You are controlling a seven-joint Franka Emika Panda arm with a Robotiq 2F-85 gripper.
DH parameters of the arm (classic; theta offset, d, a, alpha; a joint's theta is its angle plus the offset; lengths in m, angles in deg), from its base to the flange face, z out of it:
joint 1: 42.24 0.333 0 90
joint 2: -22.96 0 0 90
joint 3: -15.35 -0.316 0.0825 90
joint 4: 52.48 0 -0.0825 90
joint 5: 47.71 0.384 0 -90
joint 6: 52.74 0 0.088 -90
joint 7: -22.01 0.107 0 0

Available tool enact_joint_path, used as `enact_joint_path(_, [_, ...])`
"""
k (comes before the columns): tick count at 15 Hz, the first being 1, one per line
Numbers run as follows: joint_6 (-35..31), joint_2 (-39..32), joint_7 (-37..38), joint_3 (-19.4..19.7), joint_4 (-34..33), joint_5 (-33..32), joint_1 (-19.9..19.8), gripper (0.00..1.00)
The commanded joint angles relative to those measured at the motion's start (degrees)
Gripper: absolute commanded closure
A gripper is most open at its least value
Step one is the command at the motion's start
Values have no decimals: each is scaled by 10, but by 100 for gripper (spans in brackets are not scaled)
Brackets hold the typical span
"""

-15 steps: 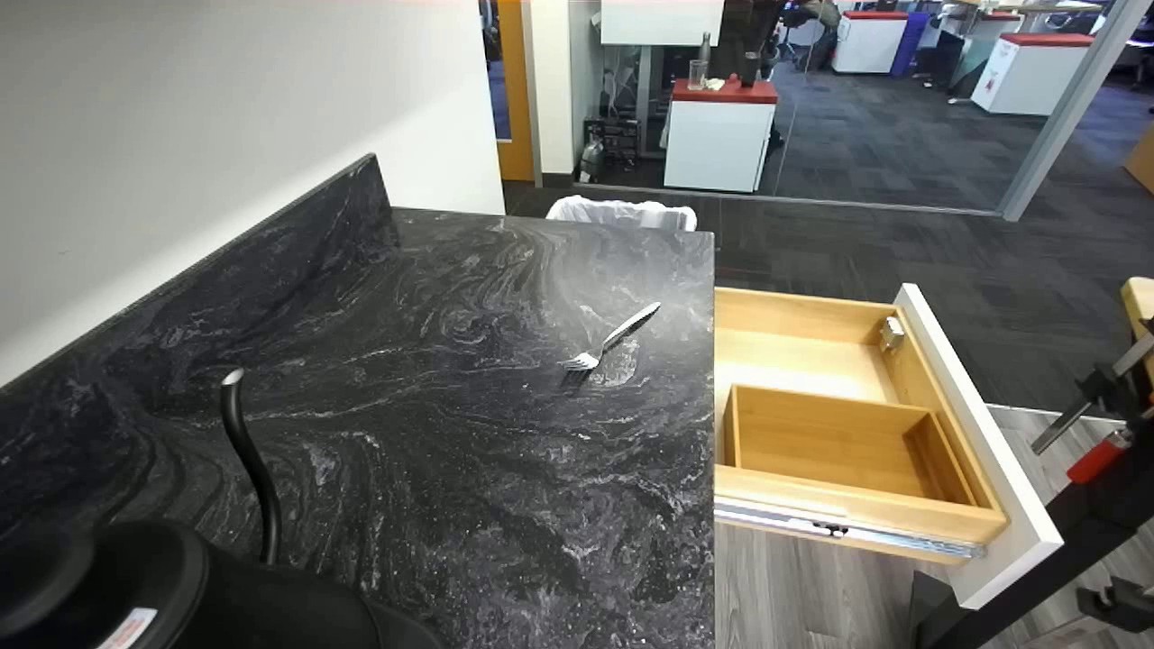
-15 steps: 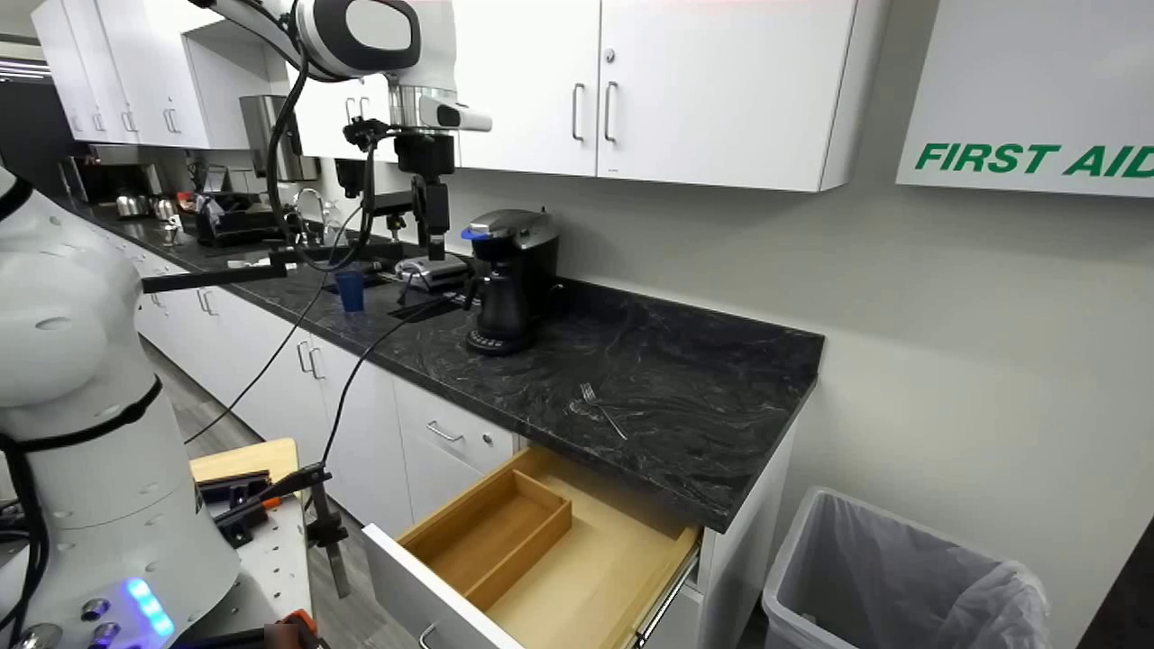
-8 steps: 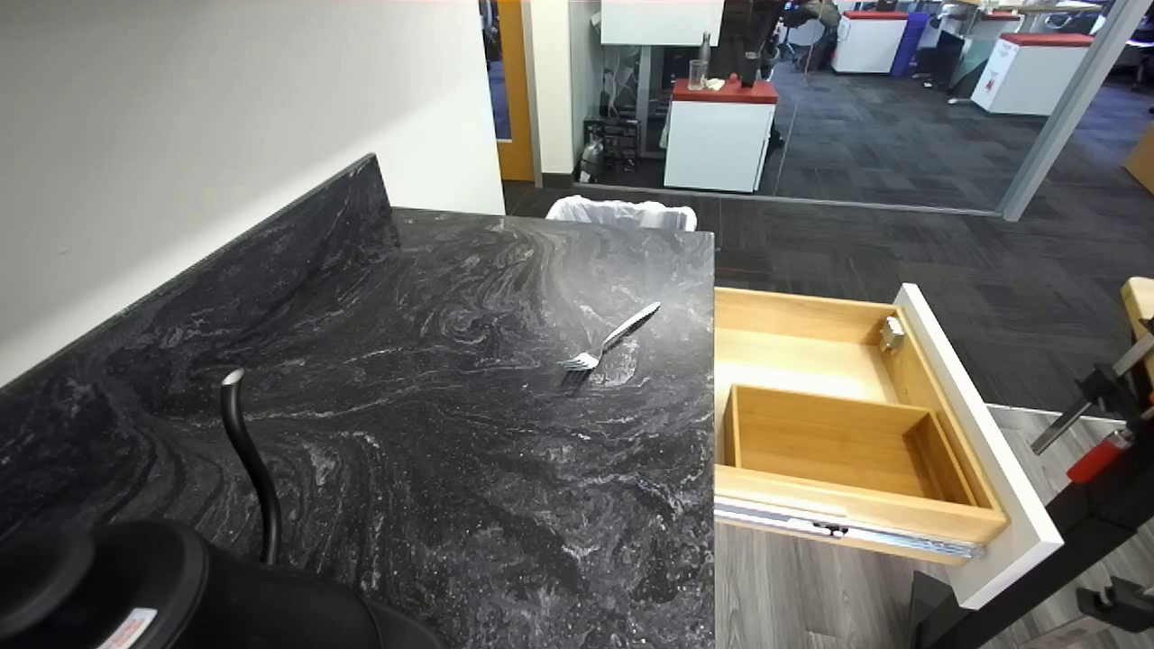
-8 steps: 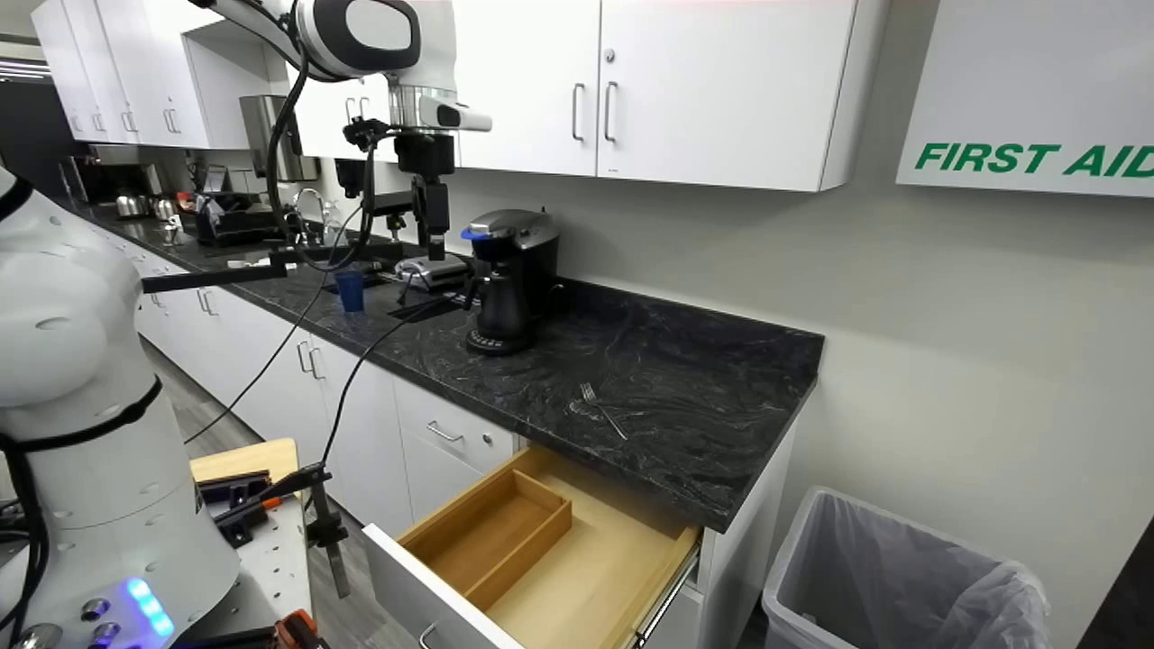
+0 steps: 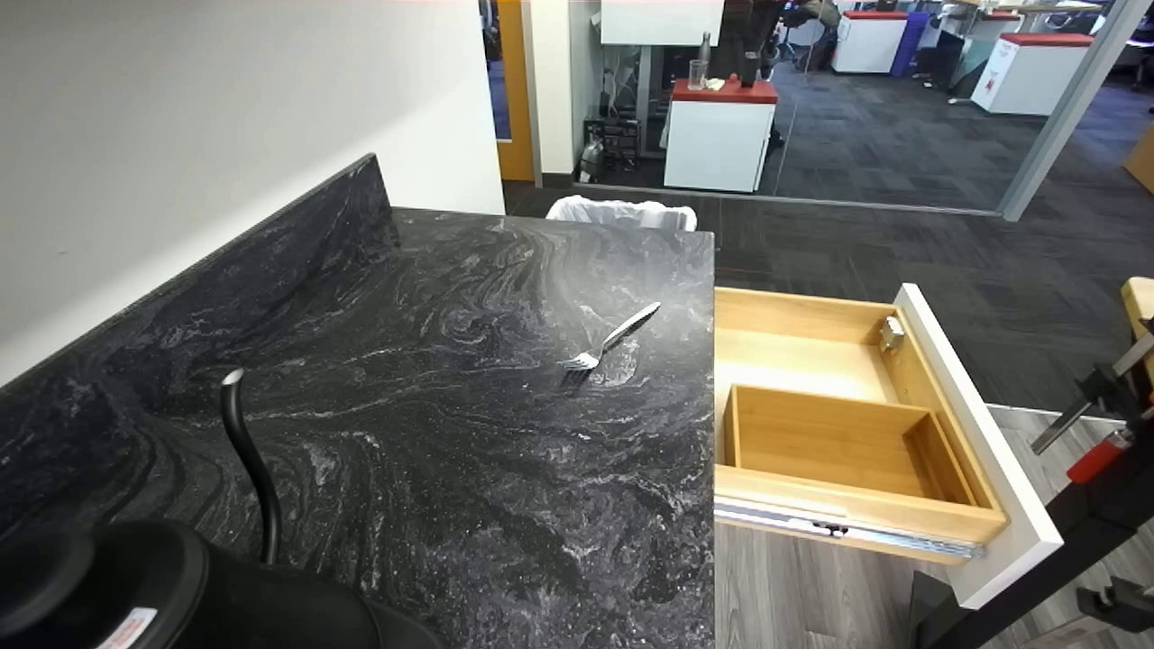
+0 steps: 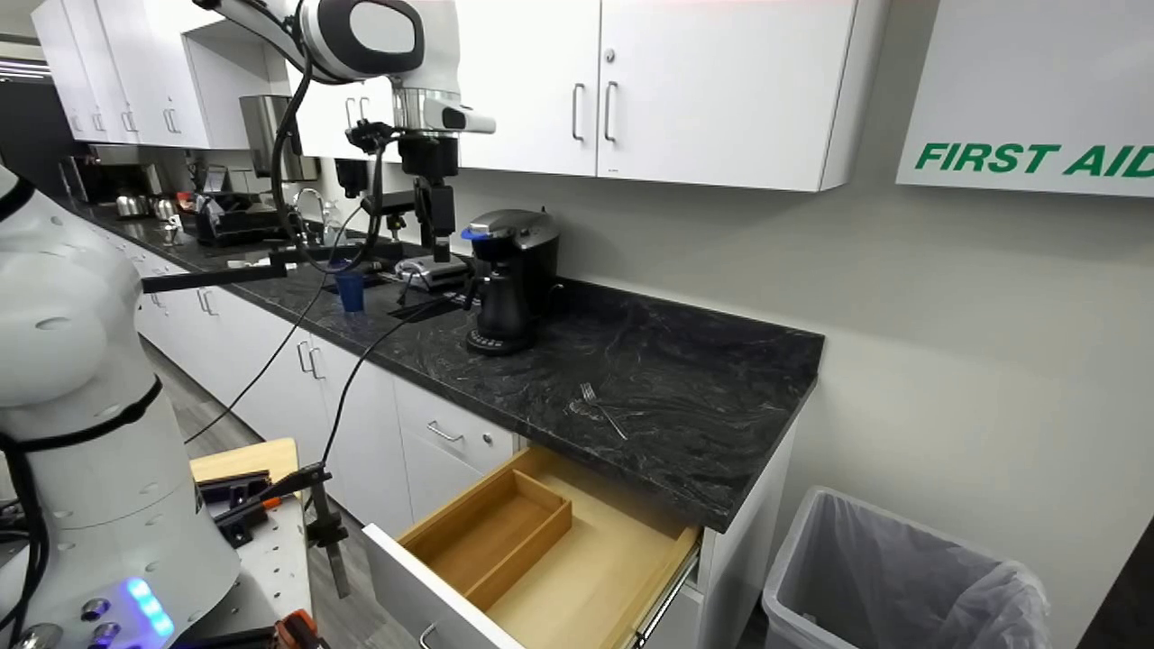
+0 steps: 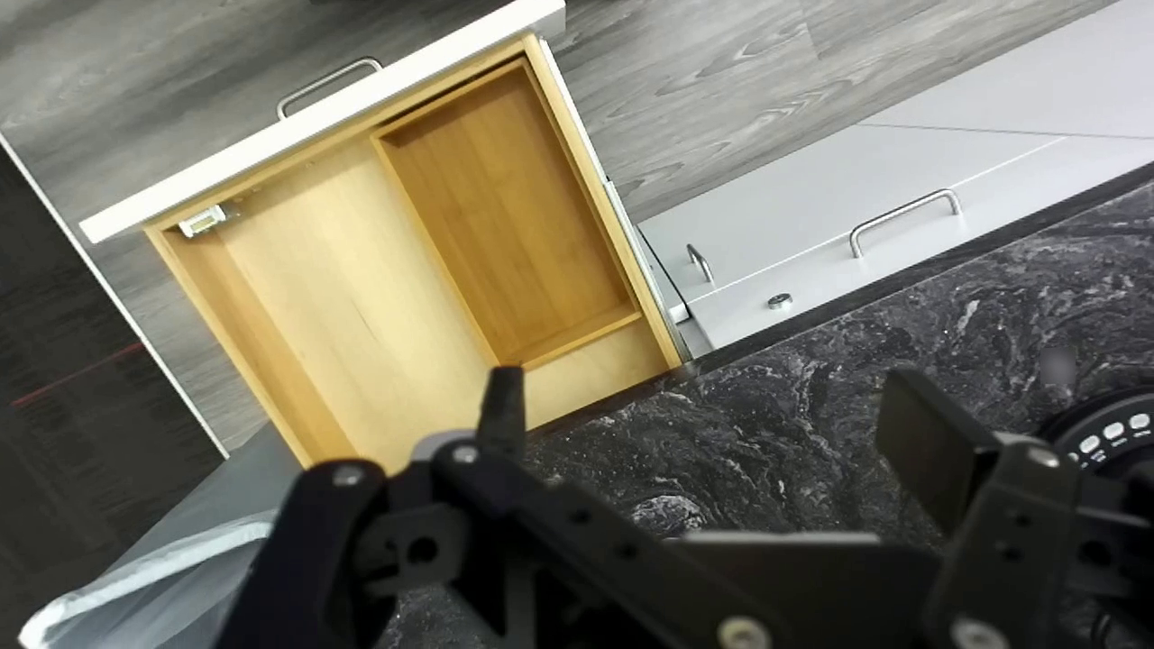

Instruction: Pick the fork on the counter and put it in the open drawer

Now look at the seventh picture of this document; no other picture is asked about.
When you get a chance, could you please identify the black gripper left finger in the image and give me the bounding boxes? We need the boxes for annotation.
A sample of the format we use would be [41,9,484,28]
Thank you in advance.
[220,364,772,649]

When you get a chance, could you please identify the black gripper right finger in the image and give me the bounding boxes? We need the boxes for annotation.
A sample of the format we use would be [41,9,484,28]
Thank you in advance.
[877,364,1154,649]

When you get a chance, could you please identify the wooden drawer with white front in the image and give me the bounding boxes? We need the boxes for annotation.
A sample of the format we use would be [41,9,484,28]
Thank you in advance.
[76,0,694,475]

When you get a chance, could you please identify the black round countertop appliance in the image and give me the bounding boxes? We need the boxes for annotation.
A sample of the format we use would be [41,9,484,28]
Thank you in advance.
[1038,390,1154,482]

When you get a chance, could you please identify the wooden organizer tray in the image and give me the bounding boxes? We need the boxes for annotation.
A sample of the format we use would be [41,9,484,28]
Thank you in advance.
[373,57,651,370]

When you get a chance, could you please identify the grey trash bin clear bag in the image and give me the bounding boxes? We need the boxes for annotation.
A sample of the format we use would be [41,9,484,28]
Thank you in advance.
[16,507,284,649]

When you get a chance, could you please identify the curved metal drawer handle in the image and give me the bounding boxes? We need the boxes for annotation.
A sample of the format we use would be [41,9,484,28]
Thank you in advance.
[844,188,962,261]
[276,56,390,123]

